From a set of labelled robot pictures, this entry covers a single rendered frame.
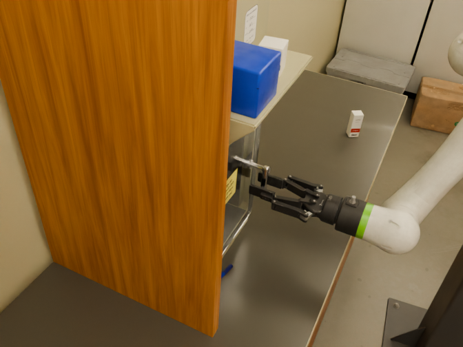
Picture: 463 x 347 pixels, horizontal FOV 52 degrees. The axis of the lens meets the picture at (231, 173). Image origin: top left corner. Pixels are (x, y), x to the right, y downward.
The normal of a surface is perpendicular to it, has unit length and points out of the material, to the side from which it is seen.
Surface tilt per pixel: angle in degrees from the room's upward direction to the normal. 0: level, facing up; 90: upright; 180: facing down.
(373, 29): 90
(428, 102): 88
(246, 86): 90
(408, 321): 0
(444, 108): 88
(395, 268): 0
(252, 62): 0
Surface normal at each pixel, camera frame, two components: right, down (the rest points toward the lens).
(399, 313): 0.05, -0.77
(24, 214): 0.90, 0.32
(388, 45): -0.44, 0.55
